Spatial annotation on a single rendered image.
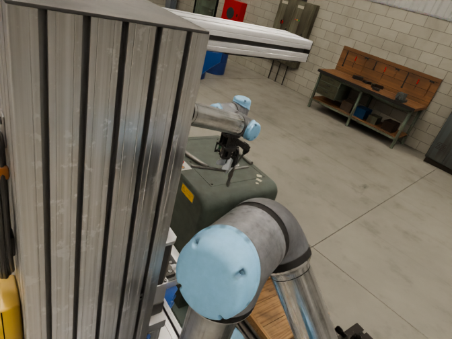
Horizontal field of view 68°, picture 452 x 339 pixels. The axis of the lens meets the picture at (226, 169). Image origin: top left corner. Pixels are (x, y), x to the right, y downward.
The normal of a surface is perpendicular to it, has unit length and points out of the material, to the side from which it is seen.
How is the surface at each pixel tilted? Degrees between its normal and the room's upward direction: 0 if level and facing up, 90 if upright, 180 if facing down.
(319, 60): 90
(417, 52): 90
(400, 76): 90
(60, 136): 90
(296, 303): 79
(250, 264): 44
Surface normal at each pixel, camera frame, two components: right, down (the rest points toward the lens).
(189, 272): -0.50, 0.18
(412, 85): -0.71, 0.18
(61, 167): 0.55, 0.53
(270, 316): 0.24, -0.84
